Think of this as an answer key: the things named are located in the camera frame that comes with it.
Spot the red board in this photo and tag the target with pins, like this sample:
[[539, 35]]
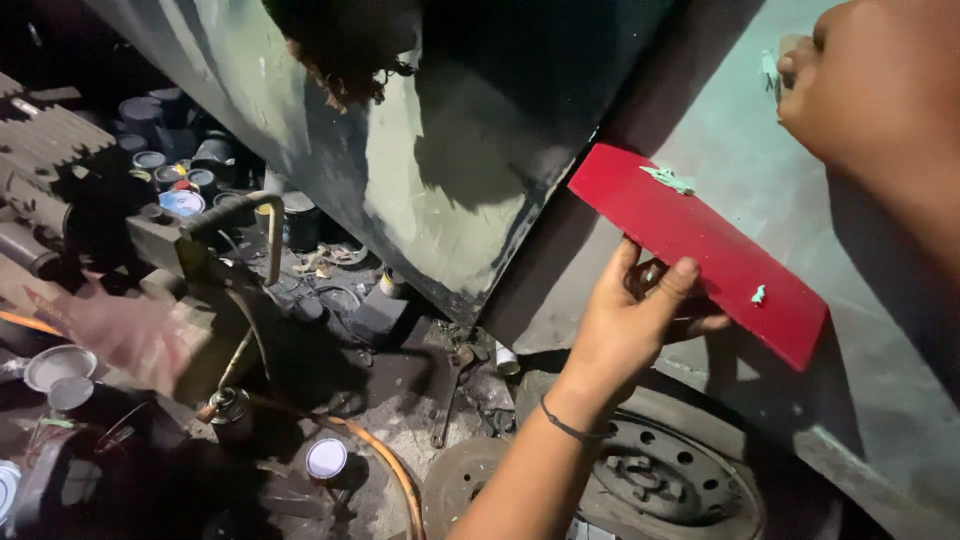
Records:
[[720, 240]]

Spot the round metal brake drum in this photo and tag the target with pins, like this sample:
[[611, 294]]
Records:
[[457, 480]]

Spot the can with white lid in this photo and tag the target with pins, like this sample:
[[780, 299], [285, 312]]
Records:
[[326, 457]]

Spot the round grey lid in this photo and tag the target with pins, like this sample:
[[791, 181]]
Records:
[[70, 393]]

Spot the white bowl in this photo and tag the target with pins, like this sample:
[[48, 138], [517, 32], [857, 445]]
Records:
[[7, 491]]

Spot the large green putty blob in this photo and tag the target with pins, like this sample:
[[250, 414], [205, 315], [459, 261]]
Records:
[[667, 178]]

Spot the rusty engine machine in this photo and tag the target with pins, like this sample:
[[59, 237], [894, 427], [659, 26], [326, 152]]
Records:
[[60, 165]]

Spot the small white can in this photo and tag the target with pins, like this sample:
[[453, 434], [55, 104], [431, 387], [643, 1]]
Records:
[[507, 361]]

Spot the rusty wrench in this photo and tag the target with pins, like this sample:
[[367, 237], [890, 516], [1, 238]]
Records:
[[450, 397]]

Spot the grey sanded car body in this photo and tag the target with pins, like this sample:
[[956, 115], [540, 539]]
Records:
[[450, 225]]

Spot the small metal canister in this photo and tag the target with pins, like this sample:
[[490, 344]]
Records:
[[229, 416]]

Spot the dark machine part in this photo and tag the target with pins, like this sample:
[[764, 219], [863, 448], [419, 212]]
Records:
[[90, 480]]

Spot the group of paint cans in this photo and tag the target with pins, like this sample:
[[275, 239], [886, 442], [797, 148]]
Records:
[[176, 161]]

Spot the small green putty blob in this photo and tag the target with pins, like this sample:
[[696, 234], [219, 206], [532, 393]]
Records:
[[759, 295]]

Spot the dark block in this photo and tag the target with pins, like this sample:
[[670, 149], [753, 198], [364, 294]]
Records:
[[379, 315]]

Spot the putty scraper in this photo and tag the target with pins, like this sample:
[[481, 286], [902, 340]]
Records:
[[771, 71]]

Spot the person's left hand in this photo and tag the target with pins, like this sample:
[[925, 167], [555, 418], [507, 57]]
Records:
[[611, 337]]

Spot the car wheel with steel rim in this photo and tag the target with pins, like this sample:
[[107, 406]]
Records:
[[675, 480]]

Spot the person's right hand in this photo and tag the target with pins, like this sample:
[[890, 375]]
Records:
[[870, 82]]

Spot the black wrist band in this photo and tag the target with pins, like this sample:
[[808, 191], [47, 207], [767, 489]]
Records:
[[570, 430]]

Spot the person's right fingers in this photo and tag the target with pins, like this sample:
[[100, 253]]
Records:
[[796, 82]]

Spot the small yellow white bottle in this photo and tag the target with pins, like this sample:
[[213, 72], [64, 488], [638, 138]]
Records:
[[391, 283]]

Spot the metal bowl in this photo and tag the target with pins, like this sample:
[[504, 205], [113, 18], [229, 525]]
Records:
[[58, 366]]

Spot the pile of paper scraps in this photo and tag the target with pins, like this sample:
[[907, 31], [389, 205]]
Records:
[[326, 259]]

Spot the black paint can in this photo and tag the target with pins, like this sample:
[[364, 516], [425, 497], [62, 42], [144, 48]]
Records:
[[301, 221]]

